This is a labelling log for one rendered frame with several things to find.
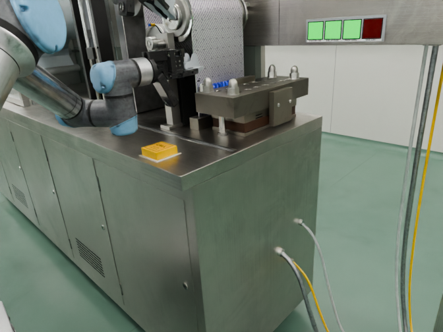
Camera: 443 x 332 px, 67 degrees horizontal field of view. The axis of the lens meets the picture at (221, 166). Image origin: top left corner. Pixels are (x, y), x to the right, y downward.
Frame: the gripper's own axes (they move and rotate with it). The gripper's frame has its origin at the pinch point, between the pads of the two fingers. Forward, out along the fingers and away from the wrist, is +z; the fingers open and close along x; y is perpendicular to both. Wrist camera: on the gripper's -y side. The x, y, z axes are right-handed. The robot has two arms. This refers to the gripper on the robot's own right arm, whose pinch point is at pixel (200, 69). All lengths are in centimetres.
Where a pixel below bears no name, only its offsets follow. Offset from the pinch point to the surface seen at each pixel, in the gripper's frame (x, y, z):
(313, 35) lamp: -23.4, 8.2, 29.3
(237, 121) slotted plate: -16.4, -14.5, -1.0
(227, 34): -0.2, 9.8, 13.6
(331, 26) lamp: -29.6, 10.5, 29.3
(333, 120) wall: 81, -89, 263
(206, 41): -0.3, 8.4, 3.6
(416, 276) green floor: -55, -109, 86
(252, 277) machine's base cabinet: -26, -65, -7
